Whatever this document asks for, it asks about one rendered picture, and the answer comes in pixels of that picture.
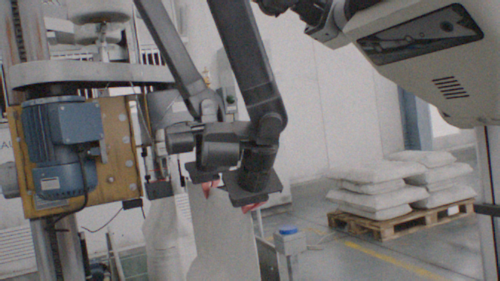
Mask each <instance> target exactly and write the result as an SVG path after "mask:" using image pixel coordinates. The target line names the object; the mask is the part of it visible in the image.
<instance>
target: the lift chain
mask: <svg viewBox="0 0 500 281"><path fill-rule="evenodd" d="M10 3H11V8H12V13H13V20H14V27H15V31H16V41H17V43H18V44H17V45H18V50H19V58H20V64H21V63H24V62H28V61H27V57H26V55H24V56H21V54H26V50H25V44H24V43H25V42H24V37H23V32H22V23H21V22H20V21H21V19H20V13H19V6H18V1H17V0H10ZM13 4H16V5H13ZM14 9H17V10H14ZM15 14H18V17H15V16H14V15H15ZM17 20H19V22H16V21H17ZM16 26H20V28H17V27H16ZM17 31H21V33H18V32H17ZM18 37H21V39H18ZM20 42H22V45H20V44H19V43H20ZM20 48H24V50H20ZM22 59H25V61H22ZM48 218H51V219H48ZM46 219H47V225H48V224H49V223H52V222H53V221H54V217H53V214H52V215H47V216H46ZM53 233H54V234H55V235H54V236H51V234H53ZM48 234H49V239H50V243H51V248H52V251H53V258H54V267H55V271H56V276H57V281H64V277H63V272H62V270H63V269H62V265H61V261H60V251H58V250H59V246H58V241H57V232H56V231H54V232H48ZM52 239H56V240H54V241H53V240H52ZM53 245H57V246H55V247H54V246H53ZM54 250H57V251H55V252H54ZM57 254H58V255H59V256H55V255H57ZM56 260H59V262H56ZM58 265H59V266H60V267H58V268H57V266H58ZM58 271H60V272H59V273H58ZM58 276H62V277H60V278H59V277H58Z"/></svg>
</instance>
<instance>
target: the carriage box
mask: <svg viewBox="0 0 500 281"><path fill-rule="evenodd" d="M85 100H86V101H85V103H90V102H92V101H93V100H98V103H99V104H100V108H101V109H102V110H103V113H104V114H105V118H104V124H105V130H106V139H107V144H108V145H109V148H110V149H109V154H108V155H106V157H107V164H102V163H101V161H100V155H92V156H90V158H95V160H96V164H97V176H98V185H97V188H96V189H95V190H94V191H93V193H89V194H88V203H87V205H86V207H92V206H96V205H100V204H108V203H112V202H116V201H123V200H128V199H133V198H140V197H144V194H143V188H142V183H141V174H140V169H139V163H138V153H137V149H136V144H135V134H134V129H133V123H132V114H131V108H130V103H129V97H128V94H126V95H118V96H111V97H96V98H88V99H85ZM22 110H23V109H22V106H7V108H6V113H4V119H7V122H8V127H9V132H10V139H11V145H12V150H13V154H14V158H15V164H16V171H17V177H18V182H19V190H20V195H21V200H22V208H23V213H24V218H25V219H32V218H36V217H40V216H47V215H52V214H57V213H64V212H68V211H72V210H78V208H80V207H82V206H83V204H84V201H85V195H84V196H79V197H75V198H67V199H68V204H64V205H60V206H56V207H48V208H44V209H40V210H37V209H36V205H35V201H34V200H33V194H36V188H35V184H33V177H32V172H31V169H33V168H36V163H32V162H30V160H29V154H28V146H27V144H26V143H25V136H24V132H23V127H22V118H21V114H22Z"/></svg>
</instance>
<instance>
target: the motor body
mask: <svg viewBox="0 0 500 281"><path fill-rule="evenodd" d="M85 101H86V100H85V97H83V96H61V97H46V98H39V99H35V100H27V101H24V102H22V103H21V105H22V109H23V110H22V118H23V123H24V128H25V136H26V141H27V146H28V154H29V160H30V162H32V163H36V168H33V169H31V172H32V177H33V184H35V188H36V194H37V195H38V196H39V197H40V198H41V199H42V200H45V201H56V200H63V199H67V198H75V197H79V196H84V195H85V194H84V186H83V177H82V172H81V167H80V162H79V158H78V154H77V153H76V152H75V151H74V146H73V144H70V145H64V144H61V145H55V144H52V140H51V132H50V127H49V122H48V111H49V110H51V109H52V108H55V107H57V106H58V105H60V104H68V103H84V102H85ZM83 164H84V169H85V174H86V183H87V189H88V194H89V193H93V191H94V190H95V189H96V188H97V185H98V176H97V164H96V160H95V158H90V156H85V155H84V152H83Z"/></svg>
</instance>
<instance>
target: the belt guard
mask: <svg viewBox="0 0 500 281"><path fill-rule="evenodd" d="M8 73H9V77H10V82H11V86H12V90H13V91H18V92H26V91H27V89H28V88H33V87H37V86H42V85H59V84H71V85H76V86H77V89H95V88H105V87H106V85H107V84H109V83H110V82H113V83H112V84H111V85H110V86H108V87H107V88H128V87H131V85H130V84H129V83H128V82H131V83H132V85H133V87H145V86H156V85H163V84H169V83H175V81H174V79H173V76H172V75H171V73H170V71H169V69H168V67H167V66H163V65H139V64H126V63H114V62H91V61H78V60H64V59H57V60H42V61H35V62H24V63H21V64H18V65H13V66H11V67H10V68H9V69H8ZM144 84H145V86H144Z"/></svg>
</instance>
